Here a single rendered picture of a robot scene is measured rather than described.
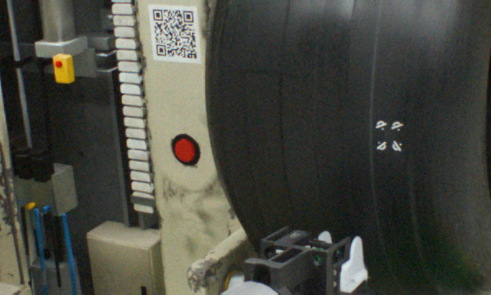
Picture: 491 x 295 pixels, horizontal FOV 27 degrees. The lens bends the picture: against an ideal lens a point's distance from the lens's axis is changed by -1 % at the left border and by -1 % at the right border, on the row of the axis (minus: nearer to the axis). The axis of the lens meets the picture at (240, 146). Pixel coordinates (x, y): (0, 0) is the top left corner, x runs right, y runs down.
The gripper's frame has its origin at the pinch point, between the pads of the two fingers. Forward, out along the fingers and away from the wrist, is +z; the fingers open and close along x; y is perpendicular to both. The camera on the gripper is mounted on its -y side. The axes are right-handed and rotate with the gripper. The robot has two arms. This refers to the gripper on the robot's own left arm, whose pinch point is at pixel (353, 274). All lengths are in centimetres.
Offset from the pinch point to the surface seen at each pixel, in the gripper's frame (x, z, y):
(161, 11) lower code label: 34.1, 14.5, 25.0
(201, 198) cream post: 30.7, 17.8, -0.4
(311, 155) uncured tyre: 2.9, -4.6, 13.5
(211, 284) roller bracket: 23.6, 9.1, -8.6
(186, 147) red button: 31.9, 16.4, 6.9
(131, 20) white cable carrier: 40.0, 15.8, 23.4
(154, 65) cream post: 36.2, 15.5, 17.7
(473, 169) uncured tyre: -11.9, 2.3, 12.4
